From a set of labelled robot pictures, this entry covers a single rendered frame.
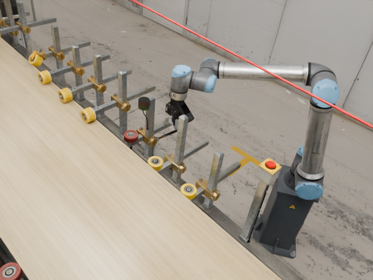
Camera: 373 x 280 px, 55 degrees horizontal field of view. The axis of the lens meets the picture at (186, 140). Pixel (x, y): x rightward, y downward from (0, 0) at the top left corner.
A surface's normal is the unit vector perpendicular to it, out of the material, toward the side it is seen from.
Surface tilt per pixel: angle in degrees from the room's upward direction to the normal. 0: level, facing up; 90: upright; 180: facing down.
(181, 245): 0
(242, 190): 0
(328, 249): 0
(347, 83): 90
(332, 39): 90
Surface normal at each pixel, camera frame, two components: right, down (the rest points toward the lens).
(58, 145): 0.10, -0.76
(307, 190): -0.19, 0.69
